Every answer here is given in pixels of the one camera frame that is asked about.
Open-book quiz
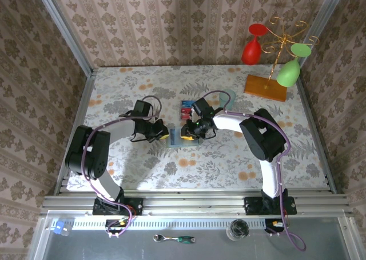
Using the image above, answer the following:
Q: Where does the green leather card holder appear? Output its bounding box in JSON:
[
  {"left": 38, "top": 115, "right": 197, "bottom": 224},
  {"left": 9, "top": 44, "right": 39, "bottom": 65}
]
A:
[{"left": 166, "top": 127, "right": 204, "bottom": 149}]

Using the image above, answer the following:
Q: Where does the clear plastic tray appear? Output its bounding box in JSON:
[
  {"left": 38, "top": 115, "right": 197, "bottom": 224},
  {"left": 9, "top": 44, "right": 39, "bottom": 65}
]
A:
[{"left": 180, "top": 99, "right": 198, "bottom": 122}]

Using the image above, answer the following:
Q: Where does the floral patterned table cover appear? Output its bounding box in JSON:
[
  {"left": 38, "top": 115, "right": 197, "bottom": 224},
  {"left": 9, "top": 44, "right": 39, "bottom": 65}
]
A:
[{"left": 67, "top": 65, "right": 329, "bottom": 191}]

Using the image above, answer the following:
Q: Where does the teal plastic cup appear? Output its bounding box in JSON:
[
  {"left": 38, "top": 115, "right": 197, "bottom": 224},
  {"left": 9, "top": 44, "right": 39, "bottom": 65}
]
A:
[{"left": 218, "top": 89, "right": 237, "bottom": 111}]

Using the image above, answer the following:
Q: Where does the gold rack with wooden base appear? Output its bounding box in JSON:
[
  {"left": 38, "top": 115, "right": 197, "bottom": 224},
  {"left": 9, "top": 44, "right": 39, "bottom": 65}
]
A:
[{"left": 244, "top": 16, "right": 320, "bottom": 103}]

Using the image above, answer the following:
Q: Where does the red plastic wine glass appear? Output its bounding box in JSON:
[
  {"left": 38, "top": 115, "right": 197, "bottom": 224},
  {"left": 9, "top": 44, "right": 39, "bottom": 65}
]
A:
[{"left": 241, "top": 23, "right": 269, "bottom": 66}]

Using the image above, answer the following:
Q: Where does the black power connector box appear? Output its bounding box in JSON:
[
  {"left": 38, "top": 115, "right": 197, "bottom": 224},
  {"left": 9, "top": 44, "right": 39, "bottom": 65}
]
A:
[
  {"left": 264, "top": 218, "right": 289, "bottom": 238},
  {"left": 105, "top": 218, "right": 129, "bottom": 239}
]

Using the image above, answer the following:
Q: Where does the green plastic wine glass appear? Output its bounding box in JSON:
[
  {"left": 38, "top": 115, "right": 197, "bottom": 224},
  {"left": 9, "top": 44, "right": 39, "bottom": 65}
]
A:
[{"left": 276, "top": 42, "right": 312, "bottom": 88}]

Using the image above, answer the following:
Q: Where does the clear glass jar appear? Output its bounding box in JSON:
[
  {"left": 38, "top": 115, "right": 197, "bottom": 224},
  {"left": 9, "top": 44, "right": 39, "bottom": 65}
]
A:
[{"left": 226, "top": 218, "right": 249, "bottom": 242}]

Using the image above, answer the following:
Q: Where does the grey metal shelf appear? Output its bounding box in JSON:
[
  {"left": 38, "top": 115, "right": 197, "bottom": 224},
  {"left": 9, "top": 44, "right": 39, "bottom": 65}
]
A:
[{"left": 27, "top": 210, "right": 360, "bottom": 260}]

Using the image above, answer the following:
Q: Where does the blue and white connector block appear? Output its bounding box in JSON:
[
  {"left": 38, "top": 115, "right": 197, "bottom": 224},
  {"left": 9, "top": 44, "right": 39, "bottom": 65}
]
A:
[{"left": 51, "top": 220, "right": 71, "bottom": 237}]

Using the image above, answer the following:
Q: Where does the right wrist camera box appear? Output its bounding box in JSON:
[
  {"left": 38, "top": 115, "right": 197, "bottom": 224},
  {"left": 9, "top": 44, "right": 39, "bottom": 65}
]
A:
[{"left": 190, "top": 97, "right": 224, "bottom": 120}]

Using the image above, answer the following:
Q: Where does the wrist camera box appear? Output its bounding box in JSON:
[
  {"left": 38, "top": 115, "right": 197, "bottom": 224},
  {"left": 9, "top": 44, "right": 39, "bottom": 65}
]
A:
[
  {"left": 190, "top": 97, "right": 224, "bottom": 120},
  {"left": 133, "top": 99, "right": 153, "bottom": 119}
]

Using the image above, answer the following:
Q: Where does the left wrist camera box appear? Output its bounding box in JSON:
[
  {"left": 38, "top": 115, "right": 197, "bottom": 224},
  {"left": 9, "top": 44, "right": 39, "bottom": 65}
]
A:
[{"left": 133, "top": 99, "right": 153, "bottom": 119}]

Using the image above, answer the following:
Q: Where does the aluminium frame rail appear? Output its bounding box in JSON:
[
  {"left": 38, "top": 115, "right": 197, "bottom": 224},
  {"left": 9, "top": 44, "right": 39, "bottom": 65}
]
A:
[{"left": 39, "top": 189, "right": 355, "bottom": 217}]

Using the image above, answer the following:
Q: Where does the aluminium table side rail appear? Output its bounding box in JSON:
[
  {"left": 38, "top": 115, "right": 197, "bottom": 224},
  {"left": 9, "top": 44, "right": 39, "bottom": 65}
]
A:
[
  {"left": 53, "top": 68, "right": 98, "bottom": 197},
  {"left": 296, "top": 68, "right": 338, "bottom": 194}
]

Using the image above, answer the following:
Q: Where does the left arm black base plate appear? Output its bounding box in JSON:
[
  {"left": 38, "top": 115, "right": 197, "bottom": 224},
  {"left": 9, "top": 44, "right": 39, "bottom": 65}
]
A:
[{"left": 93, "top": 197, "right": 144, "bottom": 216}]

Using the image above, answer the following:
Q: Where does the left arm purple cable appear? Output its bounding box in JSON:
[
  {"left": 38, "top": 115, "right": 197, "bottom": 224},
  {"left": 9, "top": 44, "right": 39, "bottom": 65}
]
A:
[{"left": 82, "top": 95, "right": 164, "bottom": 238}]

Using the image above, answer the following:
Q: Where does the white slotted cable duct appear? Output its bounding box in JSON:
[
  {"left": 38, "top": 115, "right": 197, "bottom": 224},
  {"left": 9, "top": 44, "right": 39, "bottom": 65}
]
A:
[{"left": 51, "top": 218, "right": 287, "bottom": 231}]

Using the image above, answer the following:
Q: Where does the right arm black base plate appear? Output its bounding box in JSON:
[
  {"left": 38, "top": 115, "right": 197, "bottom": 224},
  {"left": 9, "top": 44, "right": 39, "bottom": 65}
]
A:
[{"left": 244, "top": 196, "right": 297, "bottom": 215}]

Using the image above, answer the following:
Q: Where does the ratchet wrench with green handle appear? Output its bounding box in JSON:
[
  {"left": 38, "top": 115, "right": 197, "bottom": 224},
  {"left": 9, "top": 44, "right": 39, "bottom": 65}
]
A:
[{"left": 153, "top": 233, "right": 196, "bottom": 243}]

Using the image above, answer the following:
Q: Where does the aluminium frame post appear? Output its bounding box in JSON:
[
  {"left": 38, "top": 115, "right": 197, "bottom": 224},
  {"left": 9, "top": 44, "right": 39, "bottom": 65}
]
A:
[
  {"left": 33, "top": 0, "right": 97, "bottom": 77},
  {"left": 297, "top": 0, "right": 351, "bottom": 72}
]

